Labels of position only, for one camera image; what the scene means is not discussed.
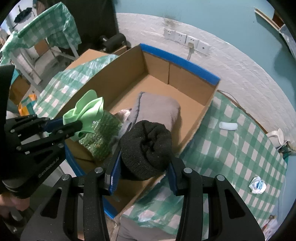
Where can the beige plug with cable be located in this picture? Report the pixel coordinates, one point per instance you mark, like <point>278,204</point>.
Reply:
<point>191,50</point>

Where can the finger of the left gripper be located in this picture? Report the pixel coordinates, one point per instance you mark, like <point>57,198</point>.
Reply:
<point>24,127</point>
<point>57,136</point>

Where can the black dumbbell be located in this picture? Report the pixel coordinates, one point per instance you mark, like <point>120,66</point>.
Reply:
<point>113,43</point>

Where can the green sparkly scrub sponge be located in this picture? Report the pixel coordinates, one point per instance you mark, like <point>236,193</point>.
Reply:
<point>98,143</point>

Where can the green checkered tablecloth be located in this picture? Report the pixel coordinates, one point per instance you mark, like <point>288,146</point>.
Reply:
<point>239,155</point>

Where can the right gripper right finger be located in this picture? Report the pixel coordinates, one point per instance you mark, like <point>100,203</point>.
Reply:
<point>229,216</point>

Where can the light green microfiber cloth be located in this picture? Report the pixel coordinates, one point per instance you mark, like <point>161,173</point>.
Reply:
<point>87,110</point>

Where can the orange checkered bag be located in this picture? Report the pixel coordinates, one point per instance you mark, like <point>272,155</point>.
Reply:
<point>25,107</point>

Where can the white blue plastic bag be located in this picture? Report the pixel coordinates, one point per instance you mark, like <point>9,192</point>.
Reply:
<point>257,185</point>

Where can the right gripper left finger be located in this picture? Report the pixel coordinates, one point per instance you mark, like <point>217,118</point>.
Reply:
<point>56,217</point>

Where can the white foam roll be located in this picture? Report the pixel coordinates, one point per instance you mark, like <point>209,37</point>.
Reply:
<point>228,126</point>

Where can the operator left hand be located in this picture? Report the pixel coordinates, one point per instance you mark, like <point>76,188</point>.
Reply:
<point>8,200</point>

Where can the black knit beanie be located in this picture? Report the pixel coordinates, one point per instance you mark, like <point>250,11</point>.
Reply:
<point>146,151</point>

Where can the white electric kettle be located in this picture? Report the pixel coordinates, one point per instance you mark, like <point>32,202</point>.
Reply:
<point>276,137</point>

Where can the red white litter pile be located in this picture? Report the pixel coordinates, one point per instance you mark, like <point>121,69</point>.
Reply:
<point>271,226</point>

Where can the grey fleece towel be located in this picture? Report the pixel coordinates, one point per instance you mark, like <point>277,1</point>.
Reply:
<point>154,108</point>

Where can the white wall socket strip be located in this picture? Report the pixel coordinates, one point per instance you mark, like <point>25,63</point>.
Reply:
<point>187,40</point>

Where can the blue-edged cardboard box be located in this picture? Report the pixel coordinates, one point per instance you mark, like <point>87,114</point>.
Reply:
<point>158,86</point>

